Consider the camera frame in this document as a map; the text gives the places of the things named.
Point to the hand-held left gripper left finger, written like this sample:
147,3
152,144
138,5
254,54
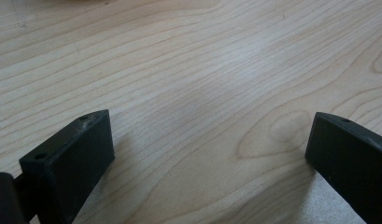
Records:
70,161

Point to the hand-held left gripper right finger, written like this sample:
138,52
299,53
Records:
350,158

